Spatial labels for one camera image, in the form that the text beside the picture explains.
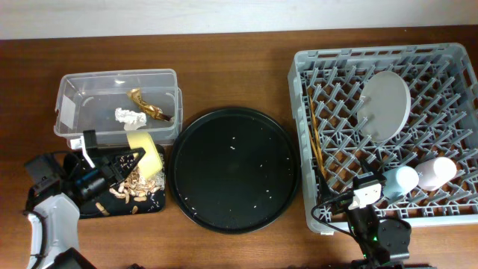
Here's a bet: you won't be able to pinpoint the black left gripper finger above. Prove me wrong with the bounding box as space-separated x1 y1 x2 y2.
98 147 146 168
108 164 137 186

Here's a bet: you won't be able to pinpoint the yellow bowl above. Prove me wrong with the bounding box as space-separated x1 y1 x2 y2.
126 132 164 179

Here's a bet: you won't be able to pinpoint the peanut shell food scraps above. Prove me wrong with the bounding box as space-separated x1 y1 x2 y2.
93 168 166 217

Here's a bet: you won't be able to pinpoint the light blue plastic cup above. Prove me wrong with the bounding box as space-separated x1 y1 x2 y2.
382 166 419 200

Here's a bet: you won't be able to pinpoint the white tissue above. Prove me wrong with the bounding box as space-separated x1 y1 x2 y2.
114 108 147 131

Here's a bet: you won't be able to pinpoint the gold snack wrapper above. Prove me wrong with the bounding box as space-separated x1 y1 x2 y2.
126 88 174 123

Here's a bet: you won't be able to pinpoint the pink plastic cup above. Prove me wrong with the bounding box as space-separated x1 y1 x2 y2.
415 157 457 191

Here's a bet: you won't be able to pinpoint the white round plate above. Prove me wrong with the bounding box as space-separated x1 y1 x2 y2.
357 71 412 143

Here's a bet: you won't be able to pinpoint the wooden chopstick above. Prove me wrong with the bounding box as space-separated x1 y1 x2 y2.
308 95 326 176
311 111 327 178

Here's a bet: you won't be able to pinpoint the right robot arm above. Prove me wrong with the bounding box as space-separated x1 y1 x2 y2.
345 159 412 269

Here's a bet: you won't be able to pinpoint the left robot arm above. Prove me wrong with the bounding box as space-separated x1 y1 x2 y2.
23 148 146 268

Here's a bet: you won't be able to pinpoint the grey dishwasher rack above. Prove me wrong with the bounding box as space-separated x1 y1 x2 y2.
288 43 477 235

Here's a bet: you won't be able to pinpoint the black rectangular tray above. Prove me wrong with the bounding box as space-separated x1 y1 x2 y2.
61 143 167 220

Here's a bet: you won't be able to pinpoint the clear plastic bin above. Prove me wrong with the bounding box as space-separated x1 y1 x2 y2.
54 69 183 146

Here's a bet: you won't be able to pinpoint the black round tray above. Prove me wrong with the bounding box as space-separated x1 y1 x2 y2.
167 107 301 235

